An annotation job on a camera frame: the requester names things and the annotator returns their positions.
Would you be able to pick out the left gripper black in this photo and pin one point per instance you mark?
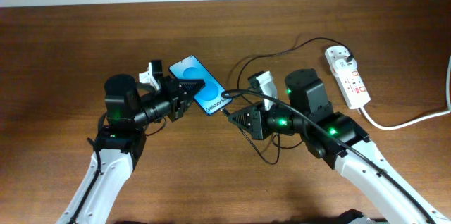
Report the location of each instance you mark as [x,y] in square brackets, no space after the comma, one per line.
[173,88]

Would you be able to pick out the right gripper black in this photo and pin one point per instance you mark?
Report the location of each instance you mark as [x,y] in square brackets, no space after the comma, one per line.
[258,125]

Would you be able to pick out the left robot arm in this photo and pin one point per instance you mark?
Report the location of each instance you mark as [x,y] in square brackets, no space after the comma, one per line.
[130,107]

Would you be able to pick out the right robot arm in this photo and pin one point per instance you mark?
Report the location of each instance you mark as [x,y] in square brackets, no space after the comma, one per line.
[335,138]

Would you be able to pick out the white USB charger adapter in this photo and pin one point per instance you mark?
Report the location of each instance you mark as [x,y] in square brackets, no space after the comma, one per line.
[342,66]

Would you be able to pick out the white power strip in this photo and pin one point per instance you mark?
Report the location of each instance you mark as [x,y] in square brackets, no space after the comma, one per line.
[351,85]

